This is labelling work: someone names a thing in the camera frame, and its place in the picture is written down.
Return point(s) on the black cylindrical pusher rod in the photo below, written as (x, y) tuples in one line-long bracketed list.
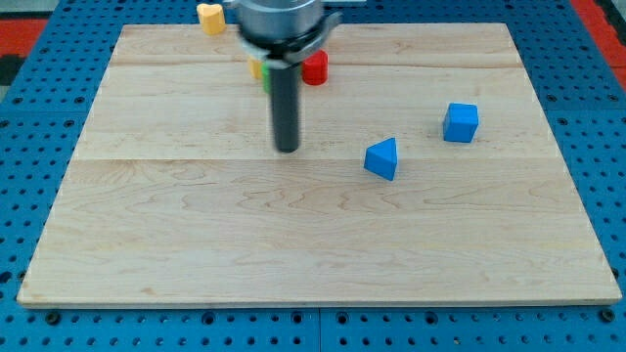
[(284, 101)]

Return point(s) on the blue triangle block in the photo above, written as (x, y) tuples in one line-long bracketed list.
[(382, 159)]

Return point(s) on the blue cube block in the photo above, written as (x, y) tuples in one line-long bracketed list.
[(460, 123)]

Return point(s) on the green block behind rod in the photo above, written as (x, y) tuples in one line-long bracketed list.
[(266, 78)]

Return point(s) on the red cylinder block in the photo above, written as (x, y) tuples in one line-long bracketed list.
[(315, 69)]

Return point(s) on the yellow block behind rod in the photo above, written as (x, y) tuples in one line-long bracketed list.
[(255, 67)]

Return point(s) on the yellow heart block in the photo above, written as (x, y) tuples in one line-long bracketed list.
[(211, 18)]

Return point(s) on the wooden board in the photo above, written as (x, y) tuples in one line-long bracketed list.
[(176, 198)]

